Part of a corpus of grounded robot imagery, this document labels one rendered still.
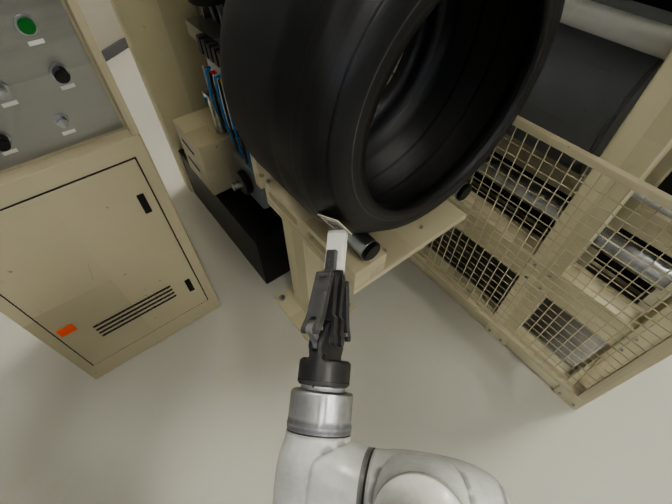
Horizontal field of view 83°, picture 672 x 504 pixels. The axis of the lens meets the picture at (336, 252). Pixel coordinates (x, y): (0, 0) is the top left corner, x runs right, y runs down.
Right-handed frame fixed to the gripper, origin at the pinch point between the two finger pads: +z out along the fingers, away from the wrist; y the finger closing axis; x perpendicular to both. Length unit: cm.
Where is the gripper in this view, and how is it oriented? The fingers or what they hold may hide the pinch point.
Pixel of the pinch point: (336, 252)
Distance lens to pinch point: 60.0
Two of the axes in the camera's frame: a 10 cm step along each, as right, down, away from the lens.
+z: 0.9, -9.5, 2.8
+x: 9.1, -0.3, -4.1
